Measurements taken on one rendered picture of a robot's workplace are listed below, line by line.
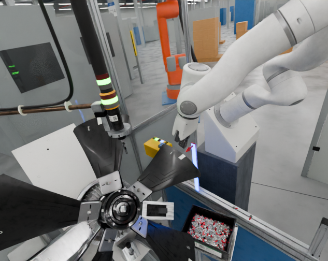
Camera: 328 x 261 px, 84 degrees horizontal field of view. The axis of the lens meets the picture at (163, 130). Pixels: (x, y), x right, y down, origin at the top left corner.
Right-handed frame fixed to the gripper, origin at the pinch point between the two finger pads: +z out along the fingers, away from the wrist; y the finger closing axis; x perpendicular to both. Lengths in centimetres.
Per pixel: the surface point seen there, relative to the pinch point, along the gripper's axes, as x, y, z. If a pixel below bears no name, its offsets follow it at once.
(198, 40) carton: -433, -653, 171
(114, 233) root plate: 3.7, 37.4, 15.5
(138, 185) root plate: -2.9, 21.4, 11.5
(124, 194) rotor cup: 0.0, 29.6, 4.4
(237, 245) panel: 40, -14, 63
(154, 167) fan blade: -4.8, 11.1, 10.9
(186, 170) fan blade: 6.1, 2.7, 10.0
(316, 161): 65, -158, 88
